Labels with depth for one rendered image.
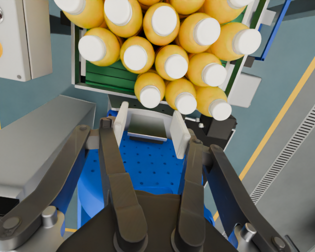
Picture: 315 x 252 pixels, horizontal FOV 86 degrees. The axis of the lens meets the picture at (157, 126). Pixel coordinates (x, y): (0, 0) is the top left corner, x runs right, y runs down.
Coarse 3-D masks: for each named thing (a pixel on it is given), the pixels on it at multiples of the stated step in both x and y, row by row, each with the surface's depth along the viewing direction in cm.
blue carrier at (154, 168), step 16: (128, 144) 43; (144, 144) 45; (160, 144) 47; (96, 160) 36; (128, 160) 38; (144, 160) 39; (160, 160) 40; (176, 160) 42; (80, 176) 31; (96, 176) 32; (144, 176) 34; (160, 176) 35; (176, 176) 36; (80, 192) 32; (96, 192) 29; (160, 192) 32; (176, 192) 32; (80, 208) 39; (96, 208) 29; (80, 224) 42
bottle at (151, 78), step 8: (144, 72) 38; (152, 72) 37; (136, 80) 36; (144, 80) 34; (152, 80) 34; (160, 80) 35; (136, 88) 35; (160, 88) 34; (136, 96) 36; (160, 96) 35
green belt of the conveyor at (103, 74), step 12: (144, 36) 45; (156, 48) 47; (120, 60) 48; (96, 72) 49; (108, 72) 49; (120, 72) 49; (96, 84) 50; (108, 84) 51; (120, 84) 51; (132, 84) 51
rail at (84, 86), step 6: (78, 84) 43; (84, 84) 44; (90, 84) 45; (96, 90) 43; (102, 90) 43; (108, 90) 44; (114, 90) 45; (120, 90) 46; (126, 96) 44; (132, 96) 44; (162, 102) 46
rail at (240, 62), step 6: (264, 0) 37; (258, 6) 39; (264, 6) 37; (258, 12) 38; (264, 12) 38; (252, 18) 40; (258, 18) 38; (252, 24) 40; (258, 24) 38; (246, 54) 41; (240, 60) 42; (234, 66) 45; (240, 66) 42; (234, 72) 44; (234, 78) 44; (228, 84) 46; (234, 84) 44; (228, 90) 46; (228, 96) 46
